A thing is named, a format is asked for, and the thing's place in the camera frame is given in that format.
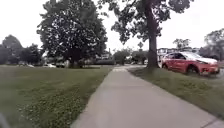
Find row of bushes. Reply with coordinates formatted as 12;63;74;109
89;48;148;66

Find street sign on pole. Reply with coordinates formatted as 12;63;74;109
137;41;145;66

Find tall tree with thick trunk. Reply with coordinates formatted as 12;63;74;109
98;0;195;70

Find grey concrete sidewalk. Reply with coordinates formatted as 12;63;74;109
69;64;224;128

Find large round-crowned tree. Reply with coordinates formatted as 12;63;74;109
36;0;109;69

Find white building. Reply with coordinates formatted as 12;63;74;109
156;47;184;58

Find wide grass lawn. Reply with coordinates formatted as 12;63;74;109
0;65;115;128

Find red car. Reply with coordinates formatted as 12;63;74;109
161;51;221;76

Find grass verge strip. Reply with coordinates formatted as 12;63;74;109
127;67;224;120

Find group of dark trees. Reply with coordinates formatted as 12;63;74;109
0;34;45;66

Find trees beyond road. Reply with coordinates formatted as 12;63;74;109
172;28;224;62

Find grey asphalt road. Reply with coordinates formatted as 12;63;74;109
213;69;224;80

